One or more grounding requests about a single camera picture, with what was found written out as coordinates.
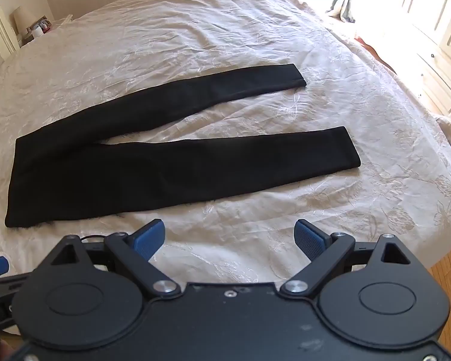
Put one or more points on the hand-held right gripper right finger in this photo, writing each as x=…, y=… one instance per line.
x=309, y=241

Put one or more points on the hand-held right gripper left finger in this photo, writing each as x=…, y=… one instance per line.
x=150, y=240

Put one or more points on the black pants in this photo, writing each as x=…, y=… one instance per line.
x=142, y=165

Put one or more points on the cream embroidered bedspread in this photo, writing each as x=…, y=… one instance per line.
x=195, y=26

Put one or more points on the nightstand clutter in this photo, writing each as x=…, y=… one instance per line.
x=41, y=26

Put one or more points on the beige table lamp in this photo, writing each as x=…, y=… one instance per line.
x=22, y=17

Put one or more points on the white wardrobe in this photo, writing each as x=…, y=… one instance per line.
x=439, y=26

